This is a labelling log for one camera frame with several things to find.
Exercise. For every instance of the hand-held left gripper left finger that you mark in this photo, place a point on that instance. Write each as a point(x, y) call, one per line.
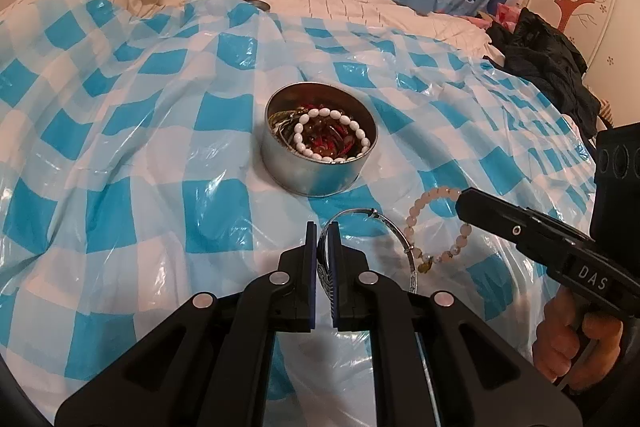
point(311, 269)

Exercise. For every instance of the black garment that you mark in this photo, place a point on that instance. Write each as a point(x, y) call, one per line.
point(545, 67)

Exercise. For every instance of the round metal lid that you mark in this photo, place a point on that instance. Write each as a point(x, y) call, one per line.
point(257, 5)

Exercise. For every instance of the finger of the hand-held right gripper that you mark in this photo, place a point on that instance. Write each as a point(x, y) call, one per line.
point(500, 219)

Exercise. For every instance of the silver bangle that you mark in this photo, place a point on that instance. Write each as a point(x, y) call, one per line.
point(325, 281)

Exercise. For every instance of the blue checked plastic sheet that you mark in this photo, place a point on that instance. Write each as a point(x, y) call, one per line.
point(125, 132)

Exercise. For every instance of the person's right hand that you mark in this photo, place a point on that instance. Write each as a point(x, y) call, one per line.
point(552, 342)

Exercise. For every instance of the round metal tin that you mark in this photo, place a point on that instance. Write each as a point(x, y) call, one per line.
point(300, 177)

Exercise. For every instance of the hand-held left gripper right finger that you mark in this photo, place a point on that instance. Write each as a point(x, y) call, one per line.
point(336, 269)

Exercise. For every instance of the pink cloth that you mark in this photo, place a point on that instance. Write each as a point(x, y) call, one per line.
point(502, 13)

